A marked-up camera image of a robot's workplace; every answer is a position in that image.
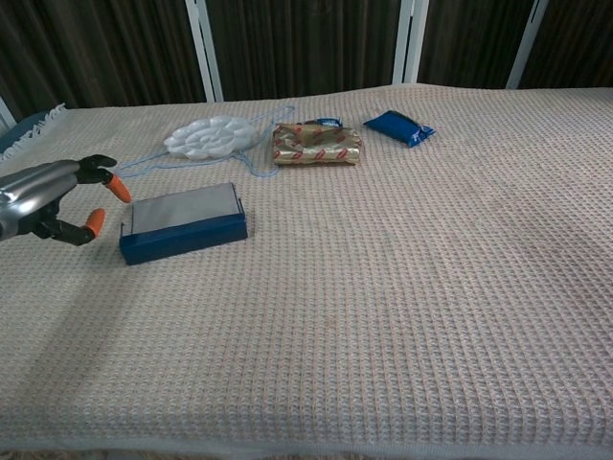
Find light blue wire hanger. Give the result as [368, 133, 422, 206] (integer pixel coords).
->
[116, 103, 295, 180]

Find white flower paint palette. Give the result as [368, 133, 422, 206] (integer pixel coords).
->
[164, 114, 260, 162]

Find gold wrapped box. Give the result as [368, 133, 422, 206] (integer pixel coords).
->
[271, 122, 364, 167]

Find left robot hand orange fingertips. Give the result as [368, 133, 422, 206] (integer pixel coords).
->
[0, 154, 131, 247]

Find beige waffle blanket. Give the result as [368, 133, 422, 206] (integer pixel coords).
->
[0, 83, 613, 454]

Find blue glasses case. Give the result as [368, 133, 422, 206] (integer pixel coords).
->
[118, 182, 250, 266]

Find dark blue snack packet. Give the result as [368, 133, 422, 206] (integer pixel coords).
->
[362, 109, 437, 149]

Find white frame post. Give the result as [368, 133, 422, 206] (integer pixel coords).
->
[392, 0, 430, 86]
[185, 0, 224, 103]
[0, 95, 18, 130]
[506, 0, 550, 90]

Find teal table pad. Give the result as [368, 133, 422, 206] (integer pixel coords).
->
[0, 110, 54, 154]

